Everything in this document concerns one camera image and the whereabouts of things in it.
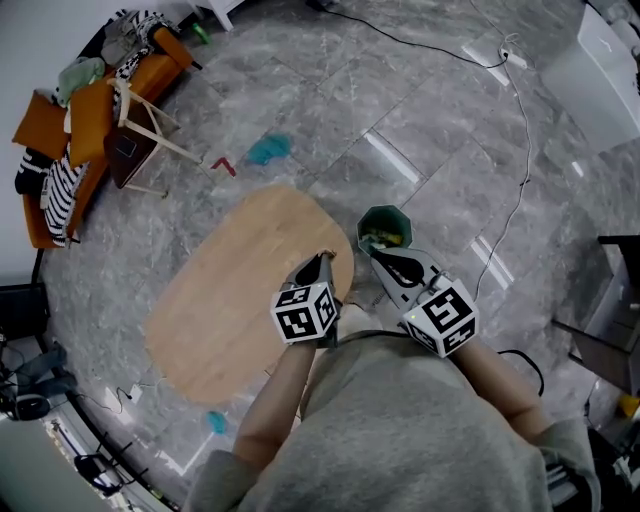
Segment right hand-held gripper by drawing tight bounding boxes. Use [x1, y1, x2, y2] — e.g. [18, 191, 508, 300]
[368, 247, 480, 359]

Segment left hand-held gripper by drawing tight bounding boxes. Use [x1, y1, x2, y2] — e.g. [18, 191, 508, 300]
[270, 253, 344, 350]

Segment yellow snack wrapper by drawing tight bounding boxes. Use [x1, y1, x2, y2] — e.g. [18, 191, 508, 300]
[363, 227, 404, 244]

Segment green waste bin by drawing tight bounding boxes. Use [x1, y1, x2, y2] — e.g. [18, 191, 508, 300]
[355, 204, 414, 256]

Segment person's right forearm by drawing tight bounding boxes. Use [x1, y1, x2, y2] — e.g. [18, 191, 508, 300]
[454, 334, 554, 446]

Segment person's left forearm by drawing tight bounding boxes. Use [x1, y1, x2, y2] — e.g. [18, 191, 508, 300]
[232, 342, 319, 469]

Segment oval wooden table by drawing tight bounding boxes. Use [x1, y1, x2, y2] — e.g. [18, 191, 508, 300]
[142, 183, 356, 406]

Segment person's beige trousers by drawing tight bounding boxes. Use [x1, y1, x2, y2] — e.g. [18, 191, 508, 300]
[337, 302, 386, 346]

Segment large teal cloth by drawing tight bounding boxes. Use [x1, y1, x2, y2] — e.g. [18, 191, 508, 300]
[244, 132, 295, 166]

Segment person's grey shirt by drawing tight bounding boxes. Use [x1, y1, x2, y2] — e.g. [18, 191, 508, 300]
[182, 329, 601, 512]

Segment white tape corner mark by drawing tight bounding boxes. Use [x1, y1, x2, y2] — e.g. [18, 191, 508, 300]
[155, 429, 221, 476]

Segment orange sofa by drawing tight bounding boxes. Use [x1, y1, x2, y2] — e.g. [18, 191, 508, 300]
[12, 24, 204, 250]

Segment black white striped blanket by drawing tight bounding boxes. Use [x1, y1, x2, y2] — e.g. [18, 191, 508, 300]
[39, 149, 91, 249]

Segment orange cushion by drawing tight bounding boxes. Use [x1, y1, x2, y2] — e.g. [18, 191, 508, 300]
[66, 77, 119, 170]
[12, 89, 71, 160]

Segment white cabinet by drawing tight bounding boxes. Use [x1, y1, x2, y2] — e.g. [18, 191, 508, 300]
[197, 0, 251, 32]

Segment dark chair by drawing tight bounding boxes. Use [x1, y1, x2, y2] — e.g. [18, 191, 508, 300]
[73, 439, 149, 496]

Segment black white striped pillow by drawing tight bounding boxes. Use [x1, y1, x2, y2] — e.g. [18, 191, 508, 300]
[13, 148, 54, 196]

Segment black white patterned throw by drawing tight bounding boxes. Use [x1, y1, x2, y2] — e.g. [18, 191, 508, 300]
[99, 8, 181, 84]

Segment mint green cloth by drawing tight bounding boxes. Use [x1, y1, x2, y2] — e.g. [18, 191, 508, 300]
[54, 56, 106, 108]

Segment right hand-held gripper camera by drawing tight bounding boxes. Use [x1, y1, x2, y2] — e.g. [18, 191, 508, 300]
[419, 273, 454, 301]

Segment black looped cable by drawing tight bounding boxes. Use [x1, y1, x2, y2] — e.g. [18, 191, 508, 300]
[497, 348, 545, 397]

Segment black floor cable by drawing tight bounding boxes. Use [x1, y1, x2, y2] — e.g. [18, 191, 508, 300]
[307, 0, 510, 70]

